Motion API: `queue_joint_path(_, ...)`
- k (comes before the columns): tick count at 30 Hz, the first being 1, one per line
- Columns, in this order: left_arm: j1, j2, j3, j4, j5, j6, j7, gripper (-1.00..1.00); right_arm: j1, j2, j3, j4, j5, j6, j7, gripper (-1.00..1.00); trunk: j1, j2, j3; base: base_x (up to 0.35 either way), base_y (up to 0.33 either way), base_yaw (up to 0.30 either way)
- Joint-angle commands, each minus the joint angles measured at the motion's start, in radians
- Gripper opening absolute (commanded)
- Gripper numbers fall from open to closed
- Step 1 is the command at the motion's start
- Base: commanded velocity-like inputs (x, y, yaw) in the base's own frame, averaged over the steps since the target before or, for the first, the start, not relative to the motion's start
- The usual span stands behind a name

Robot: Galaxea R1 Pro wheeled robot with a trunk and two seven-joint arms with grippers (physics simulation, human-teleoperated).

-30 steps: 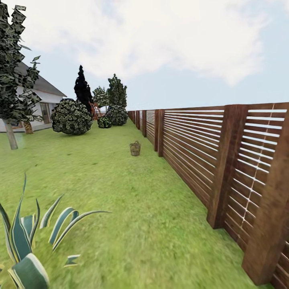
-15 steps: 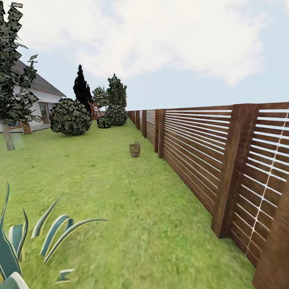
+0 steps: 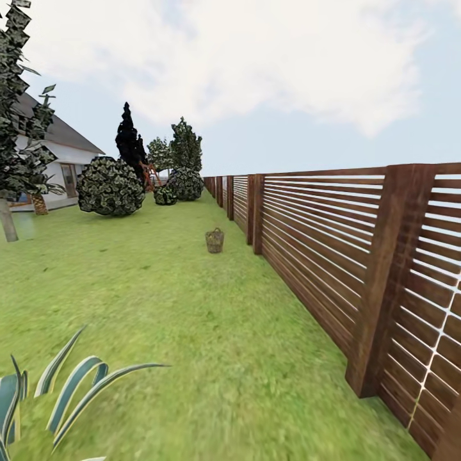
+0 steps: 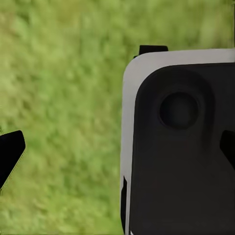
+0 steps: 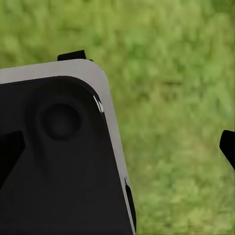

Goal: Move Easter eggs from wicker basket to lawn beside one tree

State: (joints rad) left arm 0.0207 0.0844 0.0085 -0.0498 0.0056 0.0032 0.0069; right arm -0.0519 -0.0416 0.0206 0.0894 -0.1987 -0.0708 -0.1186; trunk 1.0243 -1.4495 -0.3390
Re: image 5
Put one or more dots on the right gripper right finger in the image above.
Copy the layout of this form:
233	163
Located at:
227	146

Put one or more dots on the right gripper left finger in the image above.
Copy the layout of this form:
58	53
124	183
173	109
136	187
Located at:
12	146

